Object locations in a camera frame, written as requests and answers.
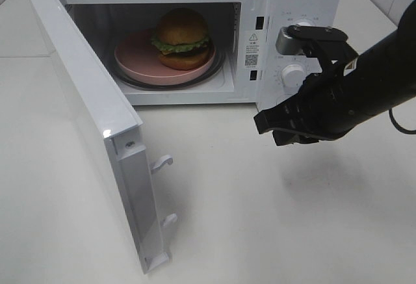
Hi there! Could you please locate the upper white power knob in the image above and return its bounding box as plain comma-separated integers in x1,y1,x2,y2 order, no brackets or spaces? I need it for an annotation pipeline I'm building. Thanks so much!
294,18,315,27

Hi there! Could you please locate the pink round plate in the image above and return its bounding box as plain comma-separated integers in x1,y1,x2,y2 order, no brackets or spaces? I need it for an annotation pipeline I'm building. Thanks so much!
114,29,217,86

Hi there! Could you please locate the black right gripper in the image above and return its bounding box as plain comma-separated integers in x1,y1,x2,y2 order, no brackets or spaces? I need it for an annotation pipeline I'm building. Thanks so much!
253,25,358,146

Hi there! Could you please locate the white microwave oven body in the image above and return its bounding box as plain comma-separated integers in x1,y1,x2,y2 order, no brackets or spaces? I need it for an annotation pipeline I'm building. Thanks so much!
60,0,339,109

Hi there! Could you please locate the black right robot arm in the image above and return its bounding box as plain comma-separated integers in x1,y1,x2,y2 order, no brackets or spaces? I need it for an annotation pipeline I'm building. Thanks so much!
253,3,415,146

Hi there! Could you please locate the burger with lettuce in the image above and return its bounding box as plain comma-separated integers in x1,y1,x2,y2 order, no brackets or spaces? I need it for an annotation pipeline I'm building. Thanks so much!
151,8,211,70

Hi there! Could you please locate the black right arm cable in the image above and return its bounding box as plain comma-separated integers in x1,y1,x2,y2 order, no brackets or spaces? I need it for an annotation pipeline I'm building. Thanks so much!
388,107,416,133

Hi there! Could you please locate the white timer knob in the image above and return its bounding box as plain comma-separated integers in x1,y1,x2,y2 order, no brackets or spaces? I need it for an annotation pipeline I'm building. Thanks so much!
281,64,306,88

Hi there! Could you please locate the white microwave door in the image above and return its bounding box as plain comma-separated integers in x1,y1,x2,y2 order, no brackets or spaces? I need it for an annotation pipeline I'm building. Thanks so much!
29,0,177,274

